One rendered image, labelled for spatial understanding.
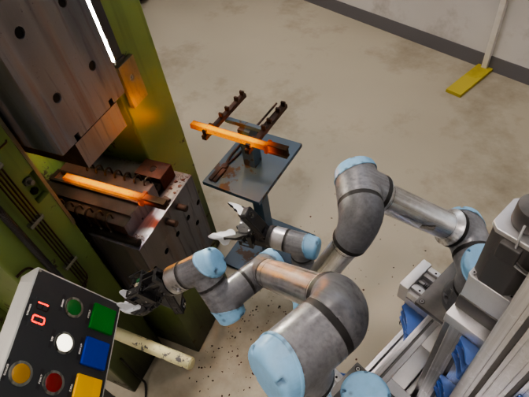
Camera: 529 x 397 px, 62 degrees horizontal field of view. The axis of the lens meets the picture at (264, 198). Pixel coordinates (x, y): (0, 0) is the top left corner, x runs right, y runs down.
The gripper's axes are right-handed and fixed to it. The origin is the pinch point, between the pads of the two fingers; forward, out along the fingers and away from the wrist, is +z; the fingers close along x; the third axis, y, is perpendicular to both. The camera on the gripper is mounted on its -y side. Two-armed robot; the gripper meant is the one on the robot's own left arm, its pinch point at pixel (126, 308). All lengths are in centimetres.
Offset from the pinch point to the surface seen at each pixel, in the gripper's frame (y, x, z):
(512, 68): -195, -223, -144
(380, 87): -155, -231, -57
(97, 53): 41, -54, -22
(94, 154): 24.2, -38.7, -4.5
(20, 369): 18.3, 19.4, 10.0
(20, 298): 22.4, 1.5, 13.9
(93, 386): -1.2, 18.5, 9.6
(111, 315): -2.2, -1.8, 9.6
